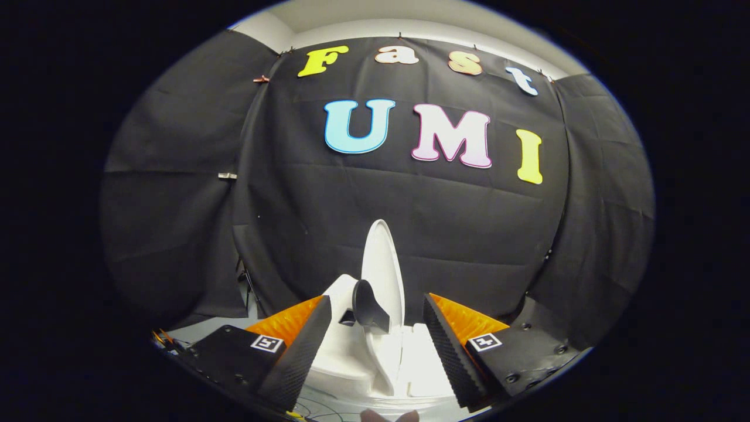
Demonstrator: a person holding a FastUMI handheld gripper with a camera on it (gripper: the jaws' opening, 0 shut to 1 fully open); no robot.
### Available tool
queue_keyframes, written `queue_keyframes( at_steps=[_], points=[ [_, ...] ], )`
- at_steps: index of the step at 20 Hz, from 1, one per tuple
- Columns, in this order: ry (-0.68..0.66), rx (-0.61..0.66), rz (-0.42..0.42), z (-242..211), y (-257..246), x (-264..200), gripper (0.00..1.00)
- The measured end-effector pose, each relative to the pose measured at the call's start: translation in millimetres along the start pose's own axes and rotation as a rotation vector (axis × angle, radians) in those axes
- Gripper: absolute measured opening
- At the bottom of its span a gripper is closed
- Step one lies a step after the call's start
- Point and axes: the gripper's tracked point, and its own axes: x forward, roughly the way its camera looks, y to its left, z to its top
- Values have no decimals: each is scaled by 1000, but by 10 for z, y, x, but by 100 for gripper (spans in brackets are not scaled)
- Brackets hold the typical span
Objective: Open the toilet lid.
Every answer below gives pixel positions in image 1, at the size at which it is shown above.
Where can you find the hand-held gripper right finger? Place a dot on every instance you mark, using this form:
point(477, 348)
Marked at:
point(451, 357)

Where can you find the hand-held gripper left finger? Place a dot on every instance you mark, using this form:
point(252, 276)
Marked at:
point(296, 363)

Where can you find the white toilet tank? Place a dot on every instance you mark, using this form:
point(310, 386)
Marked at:
point(340, 351)

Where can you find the black tripod stand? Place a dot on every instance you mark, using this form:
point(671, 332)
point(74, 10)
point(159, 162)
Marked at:
point(246, 287)

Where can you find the black backdrop cloth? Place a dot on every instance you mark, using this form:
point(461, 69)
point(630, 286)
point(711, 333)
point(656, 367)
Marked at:
point(439, 223)

